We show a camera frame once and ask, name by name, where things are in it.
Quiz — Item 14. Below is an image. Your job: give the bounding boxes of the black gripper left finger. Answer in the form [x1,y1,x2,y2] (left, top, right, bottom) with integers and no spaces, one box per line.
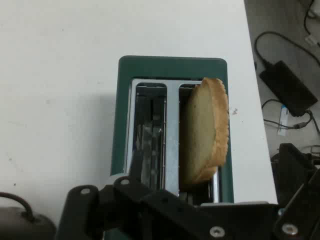
[56,149,228,240]

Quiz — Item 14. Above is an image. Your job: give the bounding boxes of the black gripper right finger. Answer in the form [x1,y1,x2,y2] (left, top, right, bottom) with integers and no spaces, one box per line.
[271,142,320,240]

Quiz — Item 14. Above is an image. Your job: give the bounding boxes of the toasted bread slice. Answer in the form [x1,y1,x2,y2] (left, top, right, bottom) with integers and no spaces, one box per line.
[179,77,230,185]

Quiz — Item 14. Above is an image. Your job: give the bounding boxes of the black power adapter brick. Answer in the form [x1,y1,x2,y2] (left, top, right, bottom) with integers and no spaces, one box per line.
[259,60,319,118]

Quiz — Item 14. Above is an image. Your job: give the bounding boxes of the dark green two-slot toaster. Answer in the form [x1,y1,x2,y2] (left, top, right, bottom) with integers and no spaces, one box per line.
[109,55,235,205]

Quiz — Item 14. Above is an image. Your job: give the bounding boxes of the white paper cable tag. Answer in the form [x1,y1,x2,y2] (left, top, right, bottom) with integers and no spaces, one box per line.
[278,105,290,136]

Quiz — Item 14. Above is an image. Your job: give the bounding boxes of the black cable with white tag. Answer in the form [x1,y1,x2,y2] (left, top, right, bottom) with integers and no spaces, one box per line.
[261,98,315,131]

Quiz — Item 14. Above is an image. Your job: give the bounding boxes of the dark curved cable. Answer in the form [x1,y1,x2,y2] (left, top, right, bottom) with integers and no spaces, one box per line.
[0,191,35,222]

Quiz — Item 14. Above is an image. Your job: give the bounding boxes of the black adapter cable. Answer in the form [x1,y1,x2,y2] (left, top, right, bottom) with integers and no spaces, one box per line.
[254,31,320,66]

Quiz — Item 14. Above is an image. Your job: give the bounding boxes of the thin black cable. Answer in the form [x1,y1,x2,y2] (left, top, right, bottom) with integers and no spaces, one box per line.
[303,0,320,36]

